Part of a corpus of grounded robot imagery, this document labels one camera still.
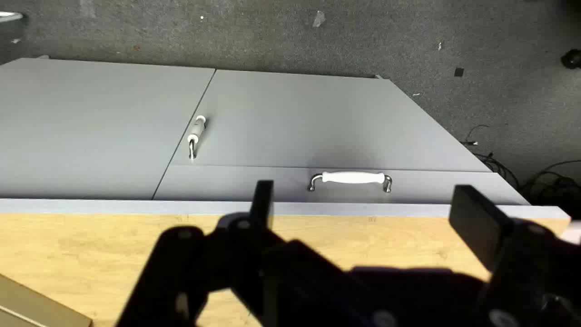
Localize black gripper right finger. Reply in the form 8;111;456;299
449;184;581;327

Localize beige metal filing cabinet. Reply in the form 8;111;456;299
0;273;95;327

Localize white metal cabinet handle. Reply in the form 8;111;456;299
186;113;209;162
308;170;396;197

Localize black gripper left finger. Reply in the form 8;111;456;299
115;179;342;327

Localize grey counter drawer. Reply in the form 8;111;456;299
151;162;531;206

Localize white curved floor object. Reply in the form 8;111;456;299
0;10;26;26

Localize grey counter with wood top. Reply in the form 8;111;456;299
0;55;581;327

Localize black floor cables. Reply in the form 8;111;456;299
462;124;581;220

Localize small black floor object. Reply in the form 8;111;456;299
560;48;581;71

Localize grey counter door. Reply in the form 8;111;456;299
0;57;219;202
170;68;495;173

